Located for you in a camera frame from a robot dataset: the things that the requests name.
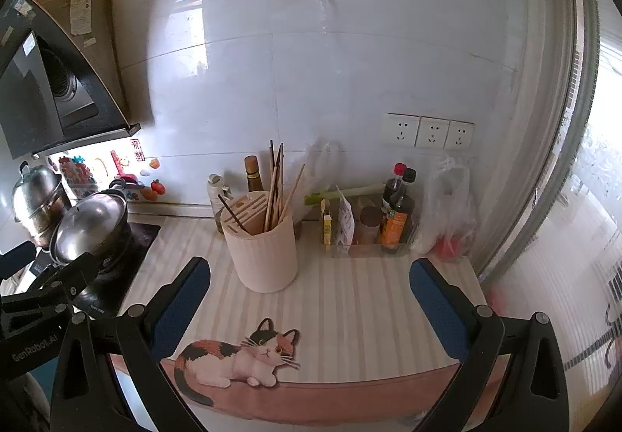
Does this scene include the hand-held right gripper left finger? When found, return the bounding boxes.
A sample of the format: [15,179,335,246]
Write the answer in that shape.
[51,257,212,432]

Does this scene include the clear plastic bag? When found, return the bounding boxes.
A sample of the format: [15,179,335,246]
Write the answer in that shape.
[292,140,341,224]

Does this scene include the dark bottle gold cap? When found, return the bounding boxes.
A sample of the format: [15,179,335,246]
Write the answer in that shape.
[244,155,264,194]

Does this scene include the dark bottle orange label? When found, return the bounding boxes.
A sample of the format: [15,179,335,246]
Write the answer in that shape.
[380,168,418,254]

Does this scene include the aluminium window frame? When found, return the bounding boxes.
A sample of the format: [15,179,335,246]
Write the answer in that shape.
[473,0,606,301]

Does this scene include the yellow box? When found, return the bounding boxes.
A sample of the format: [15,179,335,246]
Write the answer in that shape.
[319,199,335,247]

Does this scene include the bundle of mixed chopsticks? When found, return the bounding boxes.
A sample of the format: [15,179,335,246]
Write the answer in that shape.
[262,139,287,233]

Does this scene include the black range hood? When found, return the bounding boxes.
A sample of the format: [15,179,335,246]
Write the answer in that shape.
[0,0,142,161]

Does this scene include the striped cat print mat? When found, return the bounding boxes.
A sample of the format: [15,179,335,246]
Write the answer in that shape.
[111,217,488,425]

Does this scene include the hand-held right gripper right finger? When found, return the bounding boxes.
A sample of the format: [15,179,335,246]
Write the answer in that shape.
[409,258,570,432]

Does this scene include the light wooden chopstick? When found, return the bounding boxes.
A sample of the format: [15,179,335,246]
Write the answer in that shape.
[279,163,306,221]

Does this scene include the white paper label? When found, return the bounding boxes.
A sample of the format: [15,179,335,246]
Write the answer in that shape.
[70,0,93,35]

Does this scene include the dark bottle red cap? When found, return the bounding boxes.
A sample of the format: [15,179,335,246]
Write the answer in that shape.
[380,163,408,214]

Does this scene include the white printed pot pink knob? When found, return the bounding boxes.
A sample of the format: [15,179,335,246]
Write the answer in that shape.
[109,173,152,204]

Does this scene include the white printed paper packet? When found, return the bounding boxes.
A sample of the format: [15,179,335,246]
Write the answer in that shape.
[335,189,358,245]

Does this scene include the black stove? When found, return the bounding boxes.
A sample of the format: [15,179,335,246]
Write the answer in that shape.
[73,223,162,316]

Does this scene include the steel pot with lid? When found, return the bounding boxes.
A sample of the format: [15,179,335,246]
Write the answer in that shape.
[12,161,73,238]

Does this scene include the beige ribbed utensil holder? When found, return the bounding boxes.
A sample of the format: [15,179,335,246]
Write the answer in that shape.
[220,190,298,293]

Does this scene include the brown range hood chimney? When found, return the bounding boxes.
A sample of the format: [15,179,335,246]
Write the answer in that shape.
[29,0,134,126]

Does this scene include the white plastic bag red contents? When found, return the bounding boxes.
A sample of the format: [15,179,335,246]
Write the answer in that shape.
[413,155,479,258]

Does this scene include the clear plastic tray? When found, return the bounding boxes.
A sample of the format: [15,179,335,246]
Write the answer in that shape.
[321,211,421,259]

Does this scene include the dark chopstick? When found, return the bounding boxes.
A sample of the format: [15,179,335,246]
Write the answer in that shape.
[218,194,251,235]

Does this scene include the oil bottle white cap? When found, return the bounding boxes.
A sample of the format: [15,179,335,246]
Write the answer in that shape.
[206,173,229,234]

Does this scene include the white wall socket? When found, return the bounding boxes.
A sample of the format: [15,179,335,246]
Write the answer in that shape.
[417,116,450,149]
[444,119,475,152]
[381,112,421,148]

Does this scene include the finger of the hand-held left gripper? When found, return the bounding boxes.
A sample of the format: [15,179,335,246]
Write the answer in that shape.
[29,251,100,312]

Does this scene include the green leek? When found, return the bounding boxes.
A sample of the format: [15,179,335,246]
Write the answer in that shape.
[304,182,390,205]

